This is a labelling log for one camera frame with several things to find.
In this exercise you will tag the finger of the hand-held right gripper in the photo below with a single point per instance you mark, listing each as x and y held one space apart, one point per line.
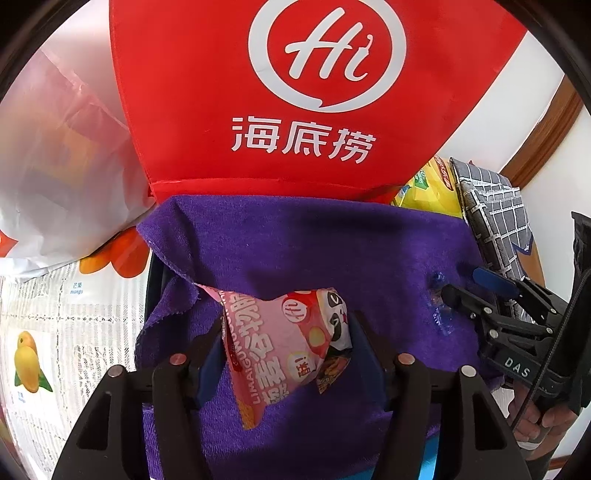
466 302
494 280

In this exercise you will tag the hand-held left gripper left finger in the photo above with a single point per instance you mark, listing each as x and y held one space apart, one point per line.
210 369

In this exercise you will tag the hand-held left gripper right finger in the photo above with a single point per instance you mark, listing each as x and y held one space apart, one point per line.
367 364

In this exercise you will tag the clear candy wrapper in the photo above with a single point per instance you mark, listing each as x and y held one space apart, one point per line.
438 314

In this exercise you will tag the pink panda snack packet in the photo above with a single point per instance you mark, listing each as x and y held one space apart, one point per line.
268 350

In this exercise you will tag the person's right hand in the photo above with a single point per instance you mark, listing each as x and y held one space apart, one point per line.
554 417

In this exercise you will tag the grey grid pattern box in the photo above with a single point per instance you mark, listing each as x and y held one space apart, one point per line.
494 207

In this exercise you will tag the yellow snack packet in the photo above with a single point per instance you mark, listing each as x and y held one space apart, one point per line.
429 194

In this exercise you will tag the purple towel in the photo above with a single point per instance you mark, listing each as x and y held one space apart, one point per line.
300 249

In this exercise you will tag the fruit print lace tablecloth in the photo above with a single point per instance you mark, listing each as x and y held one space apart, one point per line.
69 332

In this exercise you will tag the white plastic bag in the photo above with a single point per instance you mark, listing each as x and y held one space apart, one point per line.
55 184

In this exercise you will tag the red fabric bag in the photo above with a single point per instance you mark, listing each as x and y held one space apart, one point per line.
184 92

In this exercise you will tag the wooden door frame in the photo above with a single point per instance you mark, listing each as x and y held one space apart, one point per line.
549 129

